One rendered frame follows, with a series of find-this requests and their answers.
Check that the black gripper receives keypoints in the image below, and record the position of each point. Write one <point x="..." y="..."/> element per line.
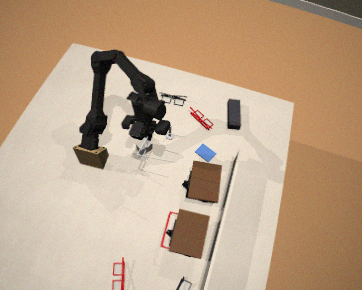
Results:
<point x="161" y="128"/>

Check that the blue tag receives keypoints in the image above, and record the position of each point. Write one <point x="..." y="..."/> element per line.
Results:
<point x="205" y="152"/>

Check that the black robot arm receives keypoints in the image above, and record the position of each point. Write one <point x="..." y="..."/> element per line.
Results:
<point x="142" y="102"/>

